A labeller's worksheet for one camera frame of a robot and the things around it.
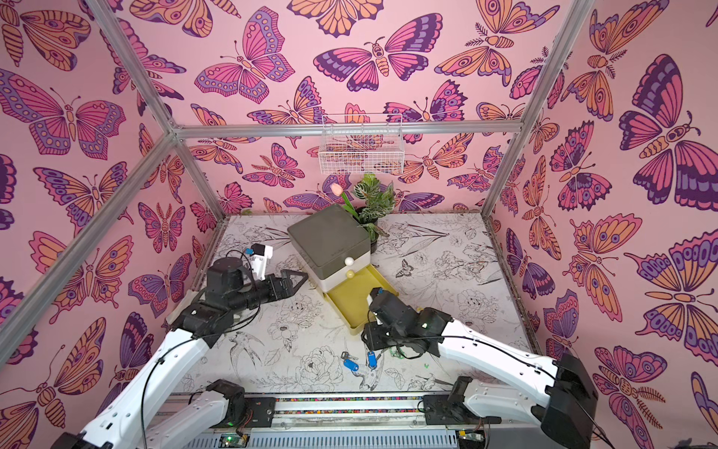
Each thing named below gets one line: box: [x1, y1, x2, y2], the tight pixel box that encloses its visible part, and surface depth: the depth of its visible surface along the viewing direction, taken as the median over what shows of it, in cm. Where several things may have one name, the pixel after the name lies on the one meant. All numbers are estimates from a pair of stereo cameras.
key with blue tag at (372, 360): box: [367, 349, 378, 372], surface depth 85 cm
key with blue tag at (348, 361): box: [340, 350, 360, 372], surface depth 84 cm
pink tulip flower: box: [330, 182, 361, 223], surface depth 93 cm
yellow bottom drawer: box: [323, 263, 401, 336], surface depth 94 cm
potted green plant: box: [352, 173, 397, 247], surface depth 94 cm
